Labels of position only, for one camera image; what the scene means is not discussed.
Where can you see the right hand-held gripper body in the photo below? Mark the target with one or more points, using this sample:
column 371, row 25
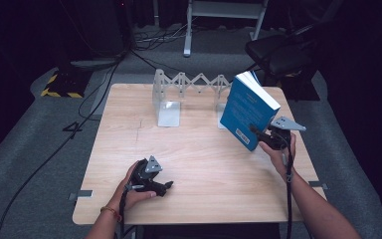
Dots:
column 278, row 137

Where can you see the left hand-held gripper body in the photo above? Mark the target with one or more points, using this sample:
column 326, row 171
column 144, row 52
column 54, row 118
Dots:
column 144, row 176

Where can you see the blue paperback book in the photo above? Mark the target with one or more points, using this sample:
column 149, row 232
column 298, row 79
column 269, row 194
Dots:
column 245, row 109

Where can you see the grey expandable metal book rack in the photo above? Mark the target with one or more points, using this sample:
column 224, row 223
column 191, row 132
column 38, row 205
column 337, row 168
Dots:
column 169, row 113

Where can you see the person's right hand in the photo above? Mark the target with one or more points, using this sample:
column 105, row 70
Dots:
column 280, row 159

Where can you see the person's left hand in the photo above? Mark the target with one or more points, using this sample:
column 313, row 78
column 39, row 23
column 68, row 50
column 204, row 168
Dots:
column 127, row 197

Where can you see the grey tape strip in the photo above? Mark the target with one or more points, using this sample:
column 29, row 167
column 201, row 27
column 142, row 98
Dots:
column 81, row 194
column 319, row 185

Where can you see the black tape floor mark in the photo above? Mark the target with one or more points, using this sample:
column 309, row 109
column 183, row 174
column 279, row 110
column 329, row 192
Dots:
column 73, row 127

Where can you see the grey floor mat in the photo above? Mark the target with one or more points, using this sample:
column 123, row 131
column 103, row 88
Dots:
column 30, row 156

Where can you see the black yellow striped base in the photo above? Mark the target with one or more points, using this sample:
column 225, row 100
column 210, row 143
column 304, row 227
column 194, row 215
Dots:
column 64, row 86

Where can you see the white metal stand frame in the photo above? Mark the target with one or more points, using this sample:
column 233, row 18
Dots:
column 188, row 36

